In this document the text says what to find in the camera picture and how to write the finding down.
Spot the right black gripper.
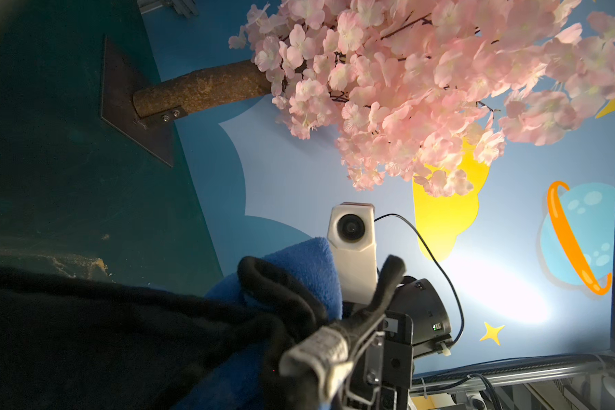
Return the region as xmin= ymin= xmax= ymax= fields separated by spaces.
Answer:
xmin=343 ymin=276 xmax=452 ymax=409

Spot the blue wiping cloth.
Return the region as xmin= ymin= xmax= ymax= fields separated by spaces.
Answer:
xmin=0 ymin=236 xmax=408 ymax=410

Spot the pink cherry blossom tree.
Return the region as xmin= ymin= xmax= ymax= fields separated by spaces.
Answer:
xmin=133 ymin=1 xmax=615 ymax=197

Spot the dark square tree base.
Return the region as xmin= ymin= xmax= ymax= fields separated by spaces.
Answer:
xmin=100 ymin=37 xmax=187 ymax=167

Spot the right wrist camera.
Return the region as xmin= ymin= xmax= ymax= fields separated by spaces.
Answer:
xmin=327 ymin=203 xmax=378 ymax=305

